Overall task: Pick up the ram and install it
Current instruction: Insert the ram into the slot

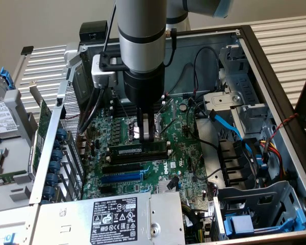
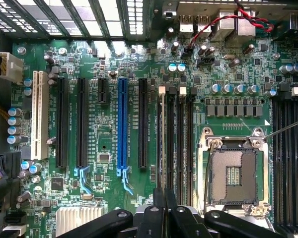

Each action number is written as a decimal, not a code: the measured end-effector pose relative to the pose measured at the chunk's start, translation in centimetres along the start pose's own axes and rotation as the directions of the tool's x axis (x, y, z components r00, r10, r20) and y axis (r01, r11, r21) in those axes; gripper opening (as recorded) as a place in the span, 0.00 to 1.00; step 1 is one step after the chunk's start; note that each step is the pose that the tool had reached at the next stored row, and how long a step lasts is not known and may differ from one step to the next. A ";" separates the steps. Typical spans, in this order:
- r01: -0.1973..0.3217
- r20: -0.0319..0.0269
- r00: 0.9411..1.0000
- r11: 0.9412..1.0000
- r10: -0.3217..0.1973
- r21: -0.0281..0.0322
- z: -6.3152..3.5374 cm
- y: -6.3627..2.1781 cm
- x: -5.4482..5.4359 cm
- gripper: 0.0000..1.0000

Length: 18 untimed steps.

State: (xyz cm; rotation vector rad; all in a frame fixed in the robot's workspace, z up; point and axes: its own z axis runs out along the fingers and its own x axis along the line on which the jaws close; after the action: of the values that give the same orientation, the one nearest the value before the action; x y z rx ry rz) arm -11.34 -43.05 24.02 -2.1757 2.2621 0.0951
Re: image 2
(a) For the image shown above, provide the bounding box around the black RAM slot white latch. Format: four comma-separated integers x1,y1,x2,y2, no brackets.
156,85,167,190
176,84,188,207
291,86,298,233

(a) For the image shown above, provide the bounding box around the CPU socket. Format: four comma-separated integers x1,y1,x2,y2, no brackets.
197,126,273,216

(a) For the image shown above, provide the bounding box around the silver socket cover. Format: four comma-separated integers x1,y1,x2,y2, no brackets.
201,202,274,230

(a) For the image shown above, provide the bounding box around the silver finned heat sink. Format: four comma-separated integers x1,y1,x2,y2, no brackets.
56,206,105,238

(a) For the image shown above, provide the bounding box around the thin metal locking lever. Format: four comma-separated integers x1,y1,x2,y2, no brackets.
264,118,298,141
203,139,220,215

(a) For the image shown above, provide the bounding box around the long black expansion slot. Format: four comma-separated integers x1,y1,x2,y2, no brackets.
74,78,93,195
138,78,149,169
56,77,70,169

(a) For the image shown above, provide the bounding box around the blue expansion slot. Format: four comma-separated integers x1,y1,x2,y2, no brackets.
116,78,135,196

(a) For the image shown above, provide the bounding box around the green motherboard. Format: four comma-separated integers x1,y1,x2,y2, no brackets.
4,37,298,238

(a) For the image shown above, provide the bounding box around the black data port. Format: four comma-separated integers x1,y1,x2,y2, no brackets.
3,210,27,225

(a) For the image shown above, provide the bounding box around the grey data plug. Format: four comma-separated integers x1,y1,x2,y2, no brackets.
0,224,27,238

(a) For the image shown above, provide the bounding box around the short black expansion slot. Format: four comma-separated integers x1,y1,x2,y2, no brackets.
97,78,109,105

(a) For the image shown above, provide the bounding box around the white expansion slot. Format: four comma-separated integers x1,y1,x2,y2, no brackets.
31,70,50,161

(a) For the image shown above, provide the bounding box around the silver USB port block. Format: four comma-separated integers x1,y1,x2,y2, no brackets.
178,14,212,34

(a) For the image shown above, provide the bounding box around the grey metal PC case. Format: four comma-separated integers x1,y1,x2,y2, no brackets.
0,0,298,50

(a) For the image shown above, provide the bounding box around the silver network port block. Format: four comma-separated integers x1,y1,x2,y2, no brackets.
218,9,257,42

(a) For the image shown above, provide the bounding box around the white power connector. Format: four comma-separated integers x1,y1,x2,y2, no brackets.
0,51,23,85

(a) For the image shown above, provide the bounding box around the red black twisted wire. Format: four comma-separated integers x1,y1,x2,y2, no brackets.
183,0,275,59

